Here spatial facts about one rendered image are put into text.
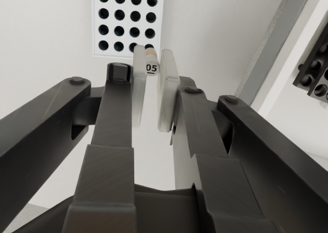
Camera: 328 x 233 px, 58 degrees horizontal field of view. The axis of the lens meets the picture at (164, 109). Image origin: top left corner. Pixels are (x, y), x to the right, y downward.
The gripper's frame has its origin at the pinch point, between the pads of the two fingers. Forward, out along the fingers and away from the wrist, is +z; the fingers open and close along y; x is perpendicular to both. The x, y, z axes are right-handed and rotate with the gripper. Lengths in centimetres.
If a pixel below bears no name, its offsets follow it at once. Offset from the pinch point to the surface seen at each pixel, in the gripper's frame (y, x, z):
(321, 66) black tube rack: 18.4, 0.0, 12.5
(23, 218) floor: -48, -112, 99
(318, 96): 17.3, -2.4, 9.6
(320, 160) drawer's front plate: 24.4, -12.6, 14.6
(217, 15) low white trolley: 8.8, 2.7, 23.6
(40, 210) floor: -40, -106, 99
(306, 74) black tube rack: 17.1, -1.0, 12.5
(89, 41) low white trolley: -7.8, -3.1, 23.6
